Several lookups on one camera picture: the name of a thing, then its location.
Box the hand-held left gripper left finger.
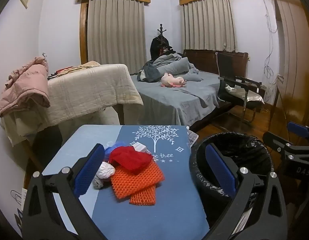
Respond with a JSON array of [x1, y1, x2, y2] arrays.
[[21, 144, 105, 240]]

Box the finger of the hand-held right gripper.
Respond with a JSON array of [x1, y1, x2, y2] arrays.
[[287, 121, 309, 138], [263, 131, 298, 155]]

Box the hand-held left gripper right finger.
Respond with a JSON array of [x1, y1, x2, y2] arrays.
[[205, 142, 287, 240]]

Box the blue plastic bag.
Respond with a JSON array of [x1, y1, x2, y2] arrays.
[[104, 141, 131, 157]]

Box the black lined trash bin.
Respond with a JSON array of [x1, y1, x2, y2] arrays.
[[189, 132, 274, 233]]

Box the red plastic bag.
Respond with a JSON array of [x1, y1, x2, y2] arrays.
[[109, 146, 153, 175]]

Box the orange foam net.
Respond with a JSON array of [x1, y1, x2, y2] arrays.
[[110, 160, 165, 200], [129, 185, 157, 205]]

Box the white cardboard box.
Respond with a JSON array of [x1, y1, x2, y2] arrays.
[[131, 142, 148, 153]]

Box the silver cushion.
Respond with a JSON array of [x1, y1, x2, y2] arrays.
[[224, 84, 265, 105]]

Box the wooden wardrobe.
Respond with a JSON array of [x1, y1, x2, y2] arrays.
[[272, 0, 309, 135]]

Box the beige quilt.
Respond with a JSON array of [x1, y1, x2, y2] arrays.
[[1, 64, 144, 145]]

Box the bed with grey sheet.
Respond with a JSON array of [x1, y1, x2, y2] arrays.
[[129, 71, 235, 128]]

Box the black chair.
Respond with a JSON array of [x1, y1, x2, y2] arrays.
[[216, 52, 266, 124]]

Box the pink plush toy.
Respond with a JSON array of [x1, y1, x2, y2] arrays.
[[161, 72, 187, 88]]

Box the pile of folded clothes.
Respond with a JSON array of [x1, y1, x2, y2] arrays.
[[48, 65, 100, 79]]

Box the pink padded jacket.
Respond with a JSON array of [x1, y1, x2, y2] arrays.
[[0, 56, 51, 117]]

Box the wooden headboard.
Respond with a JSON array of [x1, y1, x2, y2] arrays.
[[182, 49, 248, 78]]

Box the grey duvet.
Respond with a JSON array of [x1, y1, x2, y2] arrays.
[[152, 56, 202, 82]]

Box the dark clothes heap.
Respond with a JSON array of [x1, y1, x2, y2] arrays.
[[138, 62, 162, 82]]

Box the dark coat rack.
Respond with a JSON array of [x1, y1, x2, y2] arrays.
[[151, 24, 173, 60]]

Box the hanging cables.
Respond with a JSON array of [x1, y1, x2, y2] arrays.
[[263, 0, 278, 100]]

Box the wooden window frame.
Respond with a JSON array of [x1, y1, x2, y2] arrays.
[[79, 1, 88, 64]]

